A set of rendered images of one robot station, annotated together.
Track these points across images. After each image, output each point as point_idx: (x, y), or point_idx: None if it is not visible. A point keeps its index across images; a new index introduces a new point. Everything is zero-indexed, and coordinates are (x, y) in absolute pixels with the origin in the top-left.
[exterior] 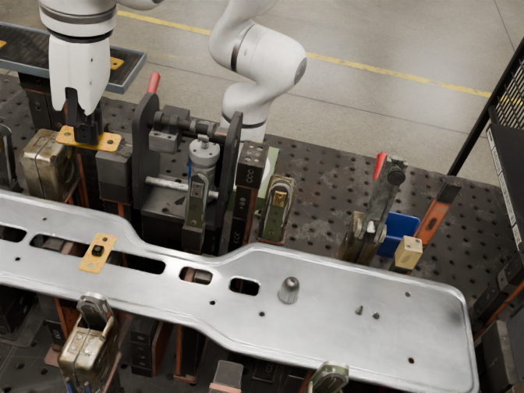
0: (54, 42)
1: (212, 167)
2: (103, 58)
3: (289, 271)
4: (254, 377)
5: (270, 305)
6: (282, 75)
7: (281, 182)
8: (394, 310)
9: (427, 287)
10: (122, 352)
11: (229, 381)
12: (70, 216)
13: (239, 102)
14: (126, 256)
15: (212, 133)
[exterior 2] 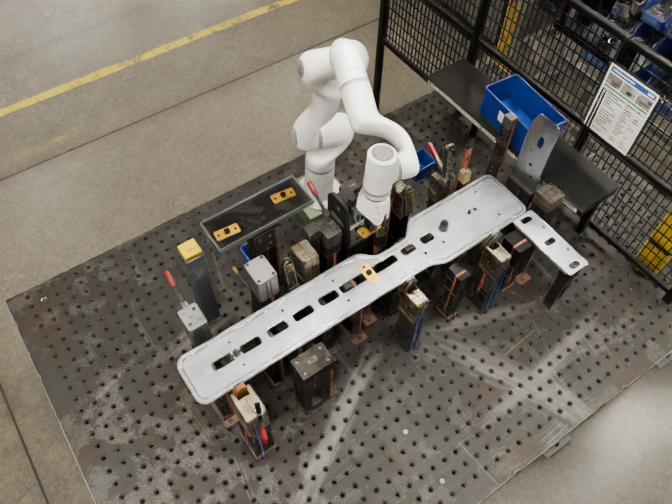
0: (382, 203)
1: None
2: None
3: (433, 219)
4: (432, 276)
5: (442, 236)
6: (350, 135)
7: (407, 187)
8: (478, 201)
9: (478, 183)
10: (375, 314)
11: (459, 270)
12: (339, 271)
13: (326, 161)
14: None
15: None
